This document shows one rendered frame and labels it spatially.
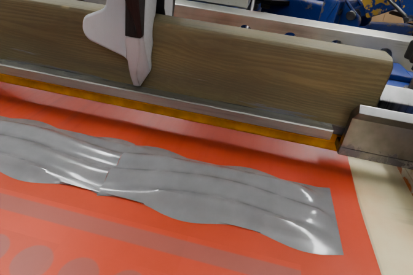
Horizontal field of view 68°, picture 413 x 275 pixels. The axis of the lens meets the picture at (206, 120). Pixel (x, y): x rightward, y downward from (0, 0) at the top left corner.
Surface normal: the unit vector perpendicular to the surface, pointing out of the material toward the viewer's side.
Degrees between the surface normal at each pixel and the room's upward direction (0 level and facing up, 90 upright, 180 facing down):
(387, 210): 0
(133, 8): 104
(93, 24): 85
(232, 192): 27
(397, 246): 0
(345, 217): 0
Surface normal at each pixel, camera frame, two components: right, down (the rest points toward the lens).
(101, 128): 0.11, -0.86
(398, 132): -0.21, 0.47
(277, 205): -0.10, -0.51
